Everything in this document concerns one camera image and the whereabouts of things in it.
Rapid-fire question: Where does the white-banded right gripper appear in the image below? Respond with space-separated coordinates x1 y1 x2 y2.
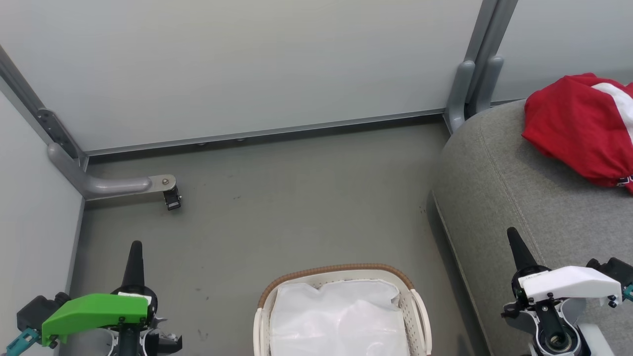
502 227 623 334

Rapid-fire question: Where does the red clothing item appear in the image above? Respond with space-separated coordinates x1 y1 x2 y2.
522 73 633 193

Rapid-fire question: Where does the grey partition foot bar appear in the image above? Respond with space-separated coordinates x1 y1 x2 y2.
48 143 177 201

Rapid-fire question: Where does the grey rounded post foot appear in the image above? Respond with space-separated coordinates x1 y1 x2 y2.
445 60 476 134
470 55 504 117

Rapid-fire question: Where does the grey partition post with hinge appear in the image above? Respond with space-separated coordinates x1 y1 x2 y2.
0 44 90 171

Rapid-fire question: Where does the grey partition bottom rail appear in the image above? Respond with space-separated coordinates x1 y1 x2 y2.
84 109 446 157

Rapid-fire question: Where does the white basket liner cloth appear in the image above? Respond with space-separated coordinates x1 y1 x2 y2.
270 279 411 356

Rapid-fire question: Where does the white basket with brown rim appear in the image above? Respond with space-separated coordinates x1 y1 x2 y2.
253 264 432 356

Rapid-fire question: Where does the grey fabric sofa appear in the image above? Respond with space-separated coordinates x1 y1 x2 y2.
433 99 633 356

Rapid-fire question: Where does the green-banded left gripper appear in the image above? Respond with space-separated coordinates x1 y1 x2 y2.
42 241 182 356

